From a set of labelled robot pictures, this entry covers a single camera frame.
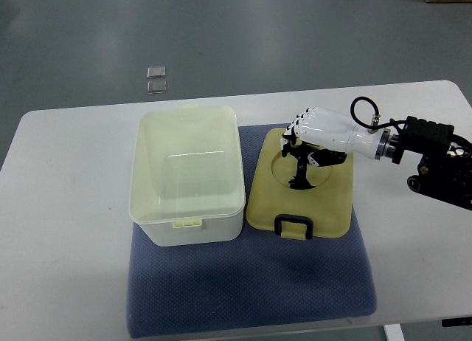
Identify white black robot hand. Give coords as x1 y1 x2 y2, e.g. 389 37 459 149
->
280 107 392 160

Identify yellow box lid black handle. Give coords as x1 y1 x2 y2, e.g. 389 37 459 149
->
246 128 354 240

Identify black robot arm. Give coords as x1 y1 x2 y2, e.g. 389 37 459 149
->
350 96 471 210

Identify white storage box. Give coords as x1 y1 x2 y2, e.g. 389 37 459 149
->
129 106 246 247

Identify blue grey cushion mat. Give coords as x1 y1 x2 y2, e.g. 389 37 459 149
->
126 121 378 339

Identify upper floor metal plate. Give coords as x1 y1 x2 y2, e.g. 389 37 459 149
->
147 65 166 79

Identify black table bracket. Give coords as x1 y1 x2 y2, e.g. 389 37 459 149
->
441 317 472 328

